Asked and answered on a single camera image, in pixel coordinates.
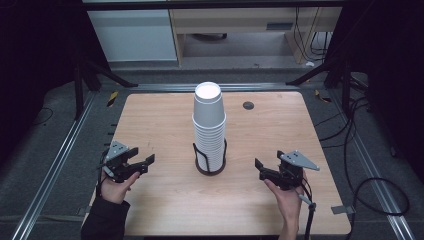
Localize thin black floor cable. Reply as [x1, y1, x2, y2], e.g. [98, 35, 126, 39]
[30, 106, 55, 127]

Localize black floor cable bundle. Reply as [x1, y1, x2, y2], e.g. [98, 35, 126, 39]
[314, 99, 372, 150]

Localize yellow black tape strip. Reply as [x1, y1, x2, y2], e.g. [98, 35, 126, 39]
[106, 90, 120, 108]
[314, 89, 333, 103]

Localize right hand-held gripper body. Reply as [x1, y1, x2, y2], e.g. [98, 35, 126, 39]
[275, 149, 321, 192]

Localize white cabinet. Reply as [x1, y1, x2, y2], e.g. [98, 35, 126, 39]
[87, 9, 178, 63]

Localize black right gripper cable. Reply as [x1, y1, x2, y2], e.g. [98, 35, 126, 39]
[293, 176, 318, 240]

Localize light wooden desk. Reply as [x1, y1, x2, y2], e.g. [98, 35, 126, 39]
[169, 7, 343, 66]

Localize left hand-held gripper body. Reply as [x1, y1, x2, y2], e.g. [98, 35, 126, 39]
[98, 140, 143, 184]

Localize black wire cup holder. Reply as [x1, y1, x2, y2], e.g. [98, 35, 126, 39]
[192, 138, 229, 177]

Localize aluminium floor rail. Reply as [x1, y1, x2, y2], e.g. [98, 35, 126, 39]
[10, 91, 98, 240]
[328, 89, 416, 240]

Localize looped black floor cable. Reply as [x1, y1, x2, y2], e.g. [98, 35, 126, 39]
[344, 96, 411, 240]

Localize hanging black desk cables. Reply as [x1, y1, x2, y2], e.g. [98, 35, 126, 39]
[294, 7, 333, 63]

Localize person's left hand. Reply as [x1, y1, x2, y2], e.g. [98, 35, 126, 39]
[99, 170, 141, 205]

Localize stack of white paper cups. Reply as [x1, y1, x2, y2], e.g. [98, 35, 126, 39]
[192, 121, 228, 173]

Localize person's right hand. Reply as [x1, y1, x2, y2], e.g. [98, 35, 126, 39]
[263, 172, 309, 232]

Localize black metal stand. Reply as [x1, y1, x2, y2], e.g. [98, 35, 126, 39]
[73, 49, 140, 121]
[285, 49, 355, 118]

